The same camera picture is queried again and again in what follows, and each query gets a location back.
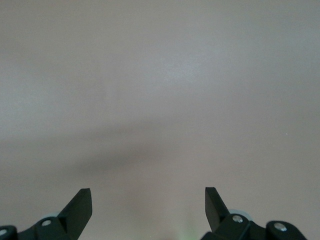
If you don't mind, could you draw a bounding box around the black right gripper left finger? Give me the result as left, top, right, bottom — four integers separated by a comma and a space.
0, 188, 93, 240

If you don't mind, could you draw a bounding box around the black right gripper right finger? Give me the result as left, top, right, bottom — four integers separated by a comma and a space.
201, 186, 306, 240

